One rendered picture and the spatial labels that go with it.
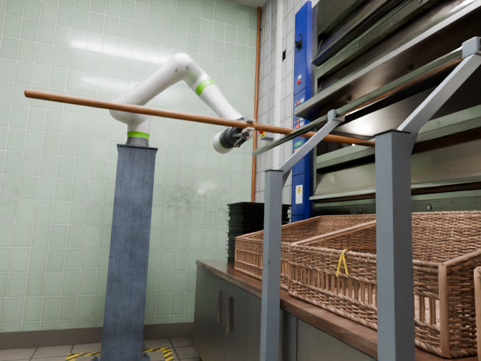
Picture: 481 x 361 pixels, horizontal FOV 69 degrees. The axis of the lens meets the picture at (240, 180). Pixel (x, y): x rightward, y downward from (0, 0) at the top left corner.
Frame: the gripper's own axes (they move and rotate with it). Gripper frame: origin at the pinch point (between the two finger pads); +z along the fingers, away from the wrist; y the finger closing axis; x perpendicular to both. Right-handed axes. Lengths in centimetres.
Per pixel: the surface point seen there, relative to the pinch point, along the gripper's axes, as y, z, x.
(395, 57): -19, 41, -39
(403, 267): 47, 88, 6
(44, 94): 0, 3, 75
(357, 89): -18.2, 13.9, -44.1
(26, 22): -87, -124, 114
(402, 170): 31, 88, 6
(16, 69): -54, -124, 116
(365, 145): 4, 8, -53
